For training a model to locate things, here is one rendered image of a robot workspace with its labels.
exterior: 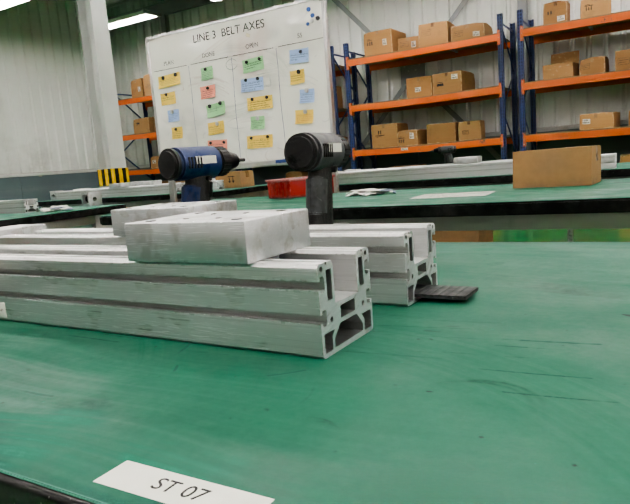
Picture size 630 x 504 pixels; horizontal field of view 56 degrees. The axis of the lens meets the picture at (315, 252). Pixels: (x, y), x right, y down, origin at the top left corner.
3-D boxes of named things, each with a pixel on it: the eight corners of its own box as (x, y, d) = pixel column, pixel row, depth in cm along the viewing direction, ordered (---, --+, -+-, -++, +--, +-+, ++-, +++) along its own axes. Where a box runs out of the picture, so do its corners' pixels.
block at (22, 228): (-34, 282, 113) (-43, 233, 111) (26, 269, 123) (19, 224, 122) (-8, 284, 108) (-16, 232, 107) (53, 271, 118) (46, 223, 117)
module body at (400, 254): (5, 281, 110) (-2, 236, 109) (53, 271, 118) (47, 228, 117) (407, 307, 68) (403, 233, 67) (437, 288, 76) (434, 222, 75)
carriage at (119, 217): (115, 253, 92) (109, 209, 91) (167, 242, 101) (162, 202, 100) (192, 254, 84) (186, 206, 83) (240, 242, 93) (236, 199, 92)
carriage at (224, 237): (131, 286, 63) (123, 223, 62) (201, 267, 72) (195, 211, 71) (250, 294, 55) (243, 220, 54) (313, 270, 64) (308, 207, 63)
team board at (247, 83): (156, 303, 445) (123, 33, 416) (200, 289, 488) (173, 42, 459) (331, 316, 369) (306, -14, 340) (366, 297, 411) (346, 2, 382)
